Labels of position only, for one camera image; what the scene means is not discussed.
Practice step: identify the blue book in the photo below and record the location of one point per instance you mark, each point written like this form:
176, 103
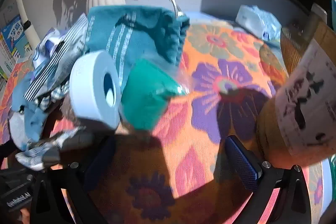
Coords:
15, 38

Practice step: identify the blue microfiber cloth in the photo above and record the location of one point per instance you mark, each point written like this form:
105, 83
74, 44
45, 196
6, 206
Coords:
26, 119

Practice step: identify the brown pen holder pot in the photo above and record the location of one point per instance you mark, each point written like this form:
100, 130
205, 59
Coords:
297, 125

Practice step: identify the teal towel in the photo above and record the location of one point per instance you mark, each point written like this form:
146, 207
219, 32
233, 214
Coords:
128, 33

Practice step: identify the white tape roll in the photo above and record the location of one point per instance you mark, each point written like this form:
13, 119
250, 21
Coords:
95, 94

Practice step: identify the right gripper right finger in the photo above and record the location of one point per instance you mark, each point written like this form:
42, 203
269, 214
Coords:
261, 178

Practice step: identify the striped packet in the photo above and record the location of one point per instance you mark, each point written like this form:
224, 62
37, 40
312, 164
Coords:
58, 68

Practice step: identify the blue tissue pack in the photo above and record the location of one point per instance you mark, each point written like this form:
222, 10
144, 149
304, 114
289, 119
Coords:
262, 24

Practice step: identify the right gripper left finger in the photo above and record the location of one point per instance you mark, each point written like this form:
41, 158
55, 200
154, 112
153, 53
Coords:
62, 195

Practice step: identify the floral orange table mat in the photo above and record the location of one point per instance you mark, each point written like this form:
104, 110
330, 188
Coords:
178, 173

